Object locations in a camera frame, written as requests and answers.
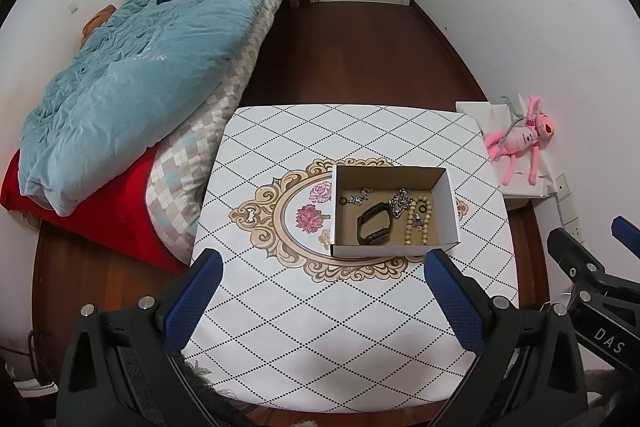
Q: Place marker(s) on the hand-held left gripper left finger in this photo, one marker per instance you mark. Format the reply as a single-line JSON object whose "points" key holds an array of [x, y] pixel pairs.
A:
{"points": [[196, 294]]}

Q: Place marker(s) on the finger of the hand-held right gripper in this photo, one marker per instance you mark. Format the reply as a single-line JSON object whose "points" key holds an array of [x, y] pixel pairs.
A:
{"points": [[626, 237], [570, 254]]}

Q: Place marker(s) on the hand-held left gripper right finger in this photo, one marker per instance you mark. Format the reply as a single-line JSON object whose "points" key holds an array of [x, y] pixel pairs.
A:
{"points": [[452, 294]]}

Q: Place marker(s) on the cardboard box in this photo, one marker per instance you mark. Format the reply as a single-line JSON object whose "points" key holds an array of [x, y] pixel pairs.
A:
{"points": [[395, 249]]}

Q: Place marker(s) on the black smart band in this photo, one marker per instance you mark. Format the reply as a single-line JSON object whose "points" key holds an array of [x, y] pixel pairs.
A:
{"points": [[361, 227]]}

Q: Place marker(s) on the checked bed sheet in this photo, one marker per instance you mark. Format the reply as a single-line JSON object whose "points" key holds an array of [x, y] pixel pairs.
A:
{"points": [[185, 177]]}

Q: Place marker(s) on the red blanket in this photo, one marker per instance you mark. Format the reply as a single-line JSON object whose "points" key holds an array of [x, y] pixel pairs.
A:
{"points": [[105, 217]]}

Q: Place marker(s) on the white diamond pattern tablecloth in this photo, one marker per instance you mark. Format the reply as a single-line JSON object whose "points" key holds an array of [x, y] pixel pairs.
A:
{"points": [[310, 332]]}

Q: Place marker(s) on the pink plush toy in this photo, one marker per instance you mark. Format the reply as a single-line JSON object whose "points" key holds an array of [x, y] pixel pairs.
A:
{"points": [[522, 139]]}

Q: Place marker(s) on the white book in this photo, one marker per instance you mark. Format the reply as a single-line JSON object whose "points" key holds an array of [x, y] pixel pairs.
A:
{"points": [[37, 387]]}

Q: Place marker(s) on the light blue quilt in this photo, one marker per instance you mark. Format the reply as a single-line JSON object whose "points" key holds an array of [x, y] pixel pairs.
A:
{"points": [[135, 82]]}

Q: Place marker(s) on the white wall socket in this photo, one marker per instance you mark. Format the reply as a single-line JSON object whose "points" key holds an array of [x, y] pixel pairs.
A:
{"points": [[562, 187], [571, 227]]}

